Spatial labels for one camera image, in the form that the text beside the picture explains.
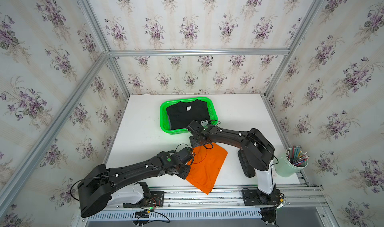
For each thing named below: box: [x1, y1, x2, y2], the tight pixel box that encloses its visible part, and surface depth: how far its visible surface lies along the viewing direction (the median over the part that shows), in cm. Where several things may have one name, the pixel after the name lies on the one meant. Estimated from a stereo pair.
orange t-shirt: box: [186, 142, 228, 195], surface depth 84 cm
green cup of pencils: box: [274, 145, 311, 178], surface depth 75 cm
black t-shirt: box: [166, 99, 211, 131], surface depth 106 cm
